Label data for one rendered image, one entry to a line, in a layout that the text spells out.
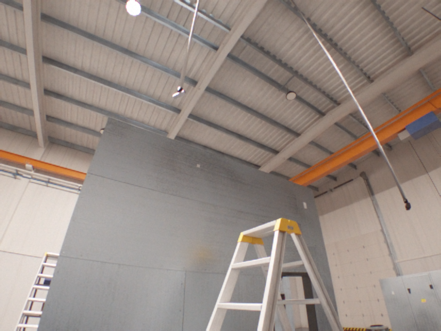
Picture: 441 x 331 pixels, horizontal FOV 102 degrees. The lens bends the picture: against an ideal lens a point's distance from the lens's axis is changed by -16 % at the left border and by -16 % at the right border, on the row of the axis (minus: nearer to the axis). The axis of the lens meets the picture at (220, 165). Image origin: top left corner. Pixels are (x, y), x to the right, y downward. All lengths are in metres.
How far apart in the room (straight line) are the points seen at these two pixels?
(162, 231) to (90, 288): 0.57
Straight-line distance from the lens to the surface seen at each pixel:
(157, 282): 1.57
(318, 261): 2.69
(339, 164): 9.74
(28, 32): 7.82
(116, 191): 1.64
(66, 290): 1.51
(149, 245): 1.58
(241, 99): 8.08
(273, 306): 1.09
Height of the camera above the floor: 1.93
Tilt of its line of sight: 33 degrees up
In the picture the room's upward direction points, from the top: straight up
